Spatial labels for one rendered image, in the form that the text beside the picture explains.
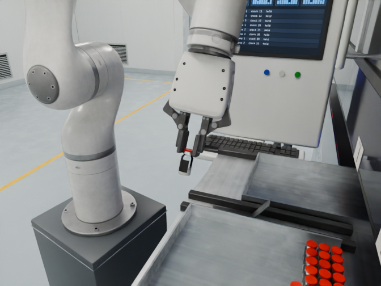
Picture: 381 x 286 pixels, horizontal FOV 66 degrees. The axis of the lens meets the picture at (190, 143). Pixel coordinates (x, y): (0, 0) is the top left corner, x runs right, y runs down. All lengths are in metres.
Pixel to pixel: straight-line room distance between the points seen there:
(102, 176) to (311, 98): 0.89
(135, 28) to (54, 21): 6.18
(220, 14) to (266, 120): 0.89
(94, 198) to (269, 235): 0.41
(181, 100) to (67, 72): 0.21
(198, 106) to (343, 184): 0.60
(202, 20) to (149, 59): 6.21
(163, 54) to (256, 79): 5.31
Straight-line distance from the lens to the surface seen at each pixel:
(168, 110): 0.52
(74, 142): 0.68
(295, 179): 0.95
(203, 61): 0.49
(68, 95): 0.59
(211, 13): 0.49
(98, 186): 0.72
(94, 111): 0.70
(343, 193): 0.93
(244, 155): 1.02
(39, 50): 0.61
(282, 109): 1.30
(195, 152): 0.50
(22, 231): 2.32
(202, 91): 0.49
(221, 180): 0.89
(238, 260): 0.65
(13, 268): 2.08
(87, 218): 0.78
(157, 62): 6.62
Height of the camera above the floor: 1.35
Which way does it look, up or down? 25 degrees down
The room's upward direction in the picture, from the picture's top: straight up
